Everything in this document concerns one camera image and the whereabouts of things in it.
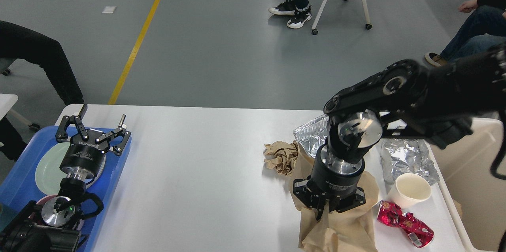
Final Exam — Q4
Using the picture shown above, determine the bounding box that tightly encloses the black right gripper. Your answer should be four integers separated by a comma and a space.
293, 144, 366, 222

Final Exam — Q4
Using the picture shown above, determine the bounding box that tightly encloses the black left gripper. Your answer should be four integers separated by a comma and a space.
55, 104, 132, 179

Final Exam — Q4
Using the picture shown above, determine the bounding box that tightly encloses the brown paper bag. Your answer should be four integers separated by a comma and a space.
289, 146, 378, 252

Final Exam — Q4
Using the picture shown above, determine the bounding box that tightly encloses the green plate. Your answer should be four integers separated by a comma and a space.
35, 141, 106, 196

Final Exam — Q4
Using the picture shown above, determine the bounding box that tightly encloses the aluminium foil tray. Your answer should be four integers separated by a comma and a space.
293, 114, 328, 158

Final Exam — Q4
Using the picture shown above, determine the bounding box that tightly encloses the pink mug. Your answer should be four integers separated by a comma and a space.
36, 195, 57, 205

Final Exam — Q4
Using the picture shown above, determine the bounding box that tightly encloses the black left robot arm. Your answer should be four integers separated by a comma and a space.
1, 105, 131, 252

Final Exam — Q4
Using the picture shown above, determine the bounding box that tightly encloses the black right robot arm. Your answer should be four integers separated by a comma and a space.
293, 43, 505, 223

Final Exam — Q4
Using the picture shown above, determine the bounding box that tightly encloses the pink plate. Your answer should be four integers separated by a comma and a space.
85, 157, 107, 189

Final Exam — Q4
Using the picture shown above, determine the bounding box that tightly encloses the crumpled brown paper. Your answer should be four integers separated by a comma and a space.
263, 140, 299, 176

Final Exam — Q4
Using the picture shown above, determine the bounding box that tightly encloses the blue plastic tray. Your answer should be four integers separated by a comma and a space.
0, 126, 132, 252

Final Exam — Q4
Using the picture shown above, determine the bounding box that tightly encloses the upright white paper cup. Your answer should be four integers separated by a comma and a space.
386, 173, 431, 209

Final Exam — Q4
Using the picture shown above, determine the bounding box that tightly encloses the red foil wrapper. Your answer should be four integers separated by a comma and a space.
377, 201, 434, 248

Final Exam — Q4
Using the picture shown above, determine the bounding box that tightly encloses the seated person in black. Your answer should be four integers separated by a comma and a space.
0, 21, 85, 161

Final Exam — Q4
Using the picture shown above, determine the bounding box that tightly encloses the white paper on floor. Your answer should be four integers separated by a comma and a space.
102, 6, 117, 14

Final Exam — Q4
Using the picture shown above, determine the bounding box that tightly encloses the beige plastic bin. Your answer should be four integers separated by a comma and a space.
430, 118, 506, 252

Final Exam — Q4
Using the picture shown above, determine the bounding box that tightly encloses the person in blue jeans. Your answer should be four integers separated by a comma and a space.
425, 0, 506, 67

